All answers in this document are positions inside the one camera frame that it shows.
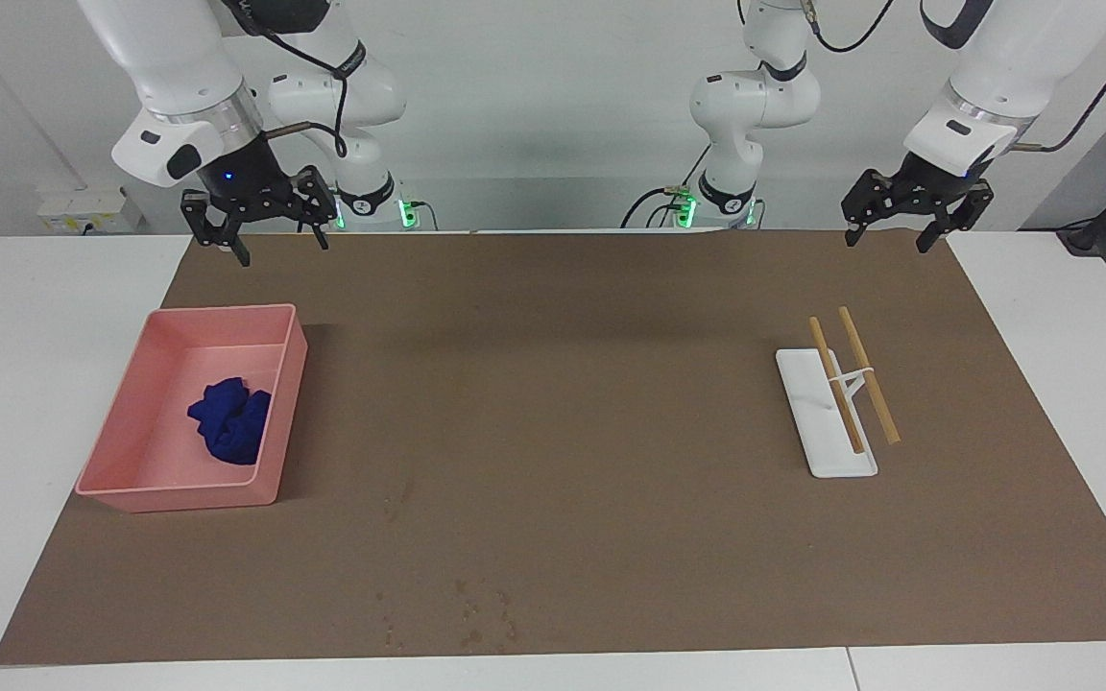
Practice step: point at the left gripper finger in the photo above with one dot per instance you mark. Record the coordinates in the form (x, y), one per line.
(968, 211)
(872, 197)

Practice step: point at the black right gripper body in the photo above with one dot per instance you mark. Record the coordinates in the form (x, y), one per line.
(246, 187)

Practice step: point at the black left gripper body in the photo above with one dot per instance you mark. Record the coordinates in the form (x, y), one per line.
(932, 182)

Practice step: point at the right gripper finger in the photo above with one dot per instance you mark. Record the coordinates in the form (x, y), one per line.
(320, 202)
(203, 219)

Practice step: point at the blue towel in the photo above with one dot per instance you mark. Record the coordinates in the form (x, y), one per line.
(231, 427)

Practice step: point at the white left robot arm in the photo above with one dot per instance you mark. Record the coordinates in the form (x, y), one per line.
(755, 96)

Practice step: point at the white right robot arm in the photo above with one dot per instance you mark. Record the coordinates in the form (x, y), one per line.
(179, 67)

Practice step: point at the white towel rack base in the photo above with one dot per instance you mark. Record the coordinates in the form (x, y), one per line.
(831, 451)

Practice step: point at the wooden rack rod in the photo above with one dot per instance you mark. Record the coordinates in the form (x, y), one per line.
(836, 384)
(868, 374)

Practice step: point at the pink plastic bin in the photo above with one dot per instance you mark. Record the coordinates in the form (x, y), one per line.
(150, 451)

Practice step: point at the brown table mat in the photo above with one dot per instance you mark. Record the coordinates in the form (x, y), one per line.
(563, 461)

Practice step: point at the white wall socket box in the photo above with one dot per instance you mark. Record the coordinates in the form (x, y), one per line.
(87, 206)

